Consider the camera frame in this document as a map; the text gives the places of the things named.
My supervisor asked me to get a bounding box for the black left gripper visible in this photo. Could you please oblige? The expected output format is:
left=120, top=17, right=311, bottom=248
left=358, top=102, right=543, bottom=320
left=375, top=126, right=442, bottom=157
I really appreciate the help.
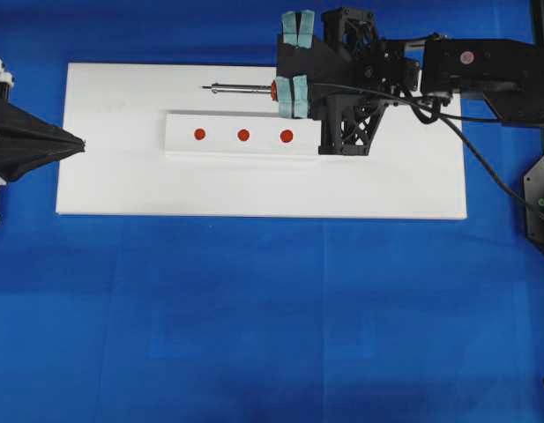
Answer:
left=0, top=58, right=85, bottom=186

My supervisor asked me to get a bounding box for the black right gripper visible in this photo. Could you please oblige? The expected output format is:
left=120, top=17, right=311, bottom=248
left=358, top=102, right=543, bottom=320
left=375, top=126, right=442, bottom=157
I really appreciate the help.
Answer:
left=272, top=7, right=421, bottom=156

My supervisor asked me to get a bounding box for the red-handled soldering iron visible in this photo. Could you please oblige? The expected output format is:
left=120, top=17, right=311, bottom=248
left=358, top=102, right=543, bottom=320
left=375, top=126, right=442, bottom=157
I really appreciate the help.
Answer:
left=201, top=83, right=277, bottom=101

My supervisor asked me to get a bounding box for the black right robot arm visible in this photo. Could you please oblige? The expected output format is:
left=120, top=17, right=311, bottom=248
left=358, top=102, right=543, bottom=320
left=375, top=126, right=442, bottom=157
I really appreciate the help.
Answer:
left=271, top=7, right=544, bottom=156

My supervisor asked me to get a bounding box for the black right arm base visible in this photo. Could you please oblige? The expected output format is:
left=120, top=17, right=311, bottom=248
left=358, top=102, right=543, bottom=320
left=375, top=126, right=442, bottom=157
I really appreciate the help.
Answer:
left=523, top=155, right=544, bottom=255

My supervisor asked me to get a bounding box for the small white raised block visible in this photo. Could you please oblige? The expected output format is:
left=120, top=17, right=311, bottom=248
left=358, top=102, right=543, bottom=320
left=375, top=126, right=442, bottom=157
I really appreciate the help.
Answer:
left=164, top=111, right=321, bottom=158

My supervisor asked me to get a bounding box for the large white foam board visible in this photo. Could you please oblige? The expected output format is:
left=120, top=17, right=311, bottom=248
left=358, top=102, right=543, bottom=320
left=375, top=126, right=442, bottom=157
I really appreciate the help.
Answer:
left=56, top=63, right=467, bottom=219

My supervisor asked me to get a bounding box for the blue table cloth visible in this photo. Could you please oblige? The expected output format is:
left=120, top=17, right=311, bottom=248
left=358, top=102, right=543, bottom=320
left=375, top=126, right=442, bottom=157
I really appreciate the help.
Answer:
left=0, top=1, right=544, bottom=422

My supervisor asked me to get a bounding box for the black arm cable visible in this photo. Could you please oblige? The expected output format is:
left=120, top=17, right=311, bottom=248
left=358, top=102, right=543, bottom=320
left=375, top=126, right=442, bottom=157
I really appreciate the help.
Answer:
left=310, top=81, right=544, bottom=221

